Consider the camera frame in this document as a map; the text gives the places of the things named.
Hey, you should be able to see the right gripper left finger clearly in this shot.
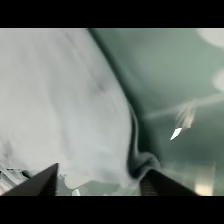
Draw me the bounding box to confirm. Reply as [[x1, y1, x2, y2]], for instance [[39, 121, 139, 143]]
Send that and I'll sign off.
[[2, 162, 60, 197]]

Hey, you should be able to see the white shirt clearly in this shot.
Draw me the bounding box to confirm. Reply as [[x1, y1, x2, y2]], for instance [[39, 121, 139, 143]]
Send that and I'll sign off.
[[0, 28, 162, 191]]

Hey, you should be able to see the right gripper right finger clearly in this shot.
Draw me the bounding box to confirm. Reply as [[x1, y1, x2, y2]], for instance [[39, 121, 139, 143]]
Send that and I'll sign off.
[[139, 168, 198, 197]]

